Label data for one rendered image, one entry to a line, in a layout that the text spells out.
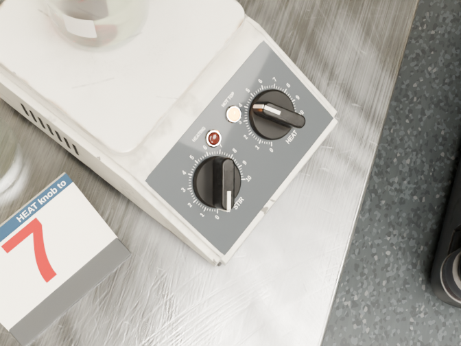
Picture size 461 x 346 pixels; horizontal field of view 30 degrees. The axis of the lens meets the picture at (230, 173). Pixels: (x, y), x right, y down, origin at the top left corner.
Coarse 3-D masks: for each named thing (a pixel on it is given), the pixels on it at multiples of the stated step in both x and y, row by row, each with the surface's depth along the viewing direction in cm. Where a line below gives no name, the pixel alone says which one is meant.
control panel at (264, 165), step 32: (256, 64) 54; (224, 96) 53; (288, 96) 55; (192, 128) 52; (224, 128) 53; (320, 128) 56; (192, 160) 52; (256, 160) 54; (288, 160) 55; (160, 192) 51; (192, 192) 52; (256, 192) 54; (192, 224) 53; (224, 224) 54
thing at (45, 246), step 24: (72, 192) 54; (48, 216) 54; (72, 216) 54; (24, 240) 53; (48, 240) 54; (72, 240) 55; (96, 240) 56; (0, 264) 53; (24, 264) 54; (48, 264) 54; (72, 264) 55; (0, 288) 53; (24, 288) 54; (0, 312) 54
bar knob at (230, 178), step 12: (216, 156) 53; (204, 168) 52; (216, 168) 52; (228, 168) 51; (204, 180) 52; (216, 180) 52; (228, 180) 51; (240, 180) 53; (204, 192) 52; (216, 192) 52; (228, 192) 51; (204, 204) 53; (216, 204) 52; (228, 204) 52
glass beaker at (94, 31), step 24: (48, 0) 46; (72, 0) 44; (96, 0) 44; (120, 0) 45; (144, 0) 48; (72, 24) 47; (96, 24) 47; (120, 24) 48; (144, 24) 51; (96, 48) 50
